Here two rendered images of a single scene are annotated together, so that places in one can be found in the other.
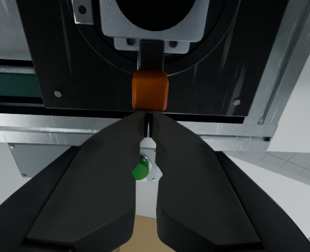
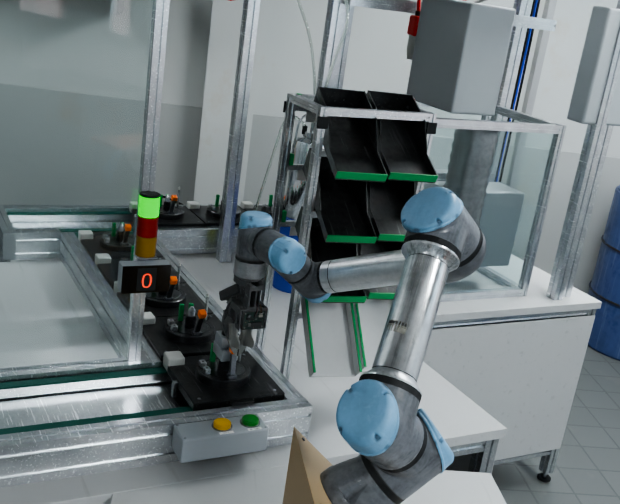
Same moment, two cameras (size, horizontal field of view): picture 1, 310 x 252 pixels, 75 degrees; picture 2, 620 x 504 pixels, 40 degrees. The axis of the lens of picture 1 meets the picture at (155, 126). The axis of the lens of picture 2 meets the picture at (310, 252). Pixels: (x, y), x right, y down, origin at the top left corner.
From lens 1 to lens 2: 2.08 m
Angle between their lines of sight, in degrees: 100
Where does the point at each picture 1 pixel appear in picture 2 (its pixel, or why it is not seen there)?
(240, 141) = (294, 404)
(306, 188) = not seen: hidden behind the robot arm
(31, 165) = (189, 432)
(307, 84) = (327, 423)
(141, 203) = not seen: outside the picture
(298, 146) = not seen: hidden behind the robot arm
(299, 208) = (444, 487)
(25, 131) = (183, 419)
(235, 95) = (272, 388)
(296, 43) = (280, 379)
